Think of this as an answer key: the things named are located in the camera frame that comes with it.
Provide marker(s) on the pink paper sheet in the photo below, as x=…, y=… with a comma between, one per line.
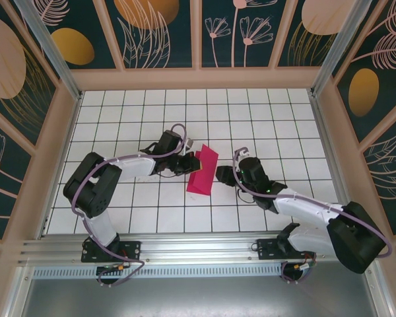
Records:
x=203, y=178

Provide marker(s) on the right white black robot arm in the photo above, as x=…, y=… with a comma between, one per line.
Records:
x=303, y=204

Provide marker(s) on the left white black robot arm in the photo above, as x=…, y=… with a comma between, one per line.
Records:
x=135, y=166

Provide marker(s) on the grey sheet metal panel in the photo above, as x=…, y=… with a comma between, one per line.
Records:
x=198, y=297

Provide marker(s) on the yellow power connector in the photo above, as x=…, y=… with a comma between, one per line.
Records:
x=297, y=266
x=120, y=268

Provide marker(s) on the long aluminium base rail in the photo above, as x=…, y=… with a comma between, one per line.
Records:
x=198, y=247

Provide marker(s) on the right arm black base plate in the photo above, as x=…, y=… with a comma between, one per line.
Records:
x=265, y=251

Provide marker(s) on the aluminium side rail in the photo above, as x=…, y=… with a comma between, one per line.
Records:
x=332, y=165
x=43, y=229

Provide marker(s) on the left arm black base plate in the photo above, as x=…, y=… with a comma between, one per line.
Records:
x=133, y=252

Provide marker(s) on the aluminium corner post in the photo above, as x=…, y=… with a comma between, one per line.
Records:
x=49, y=46
x=340, y=43

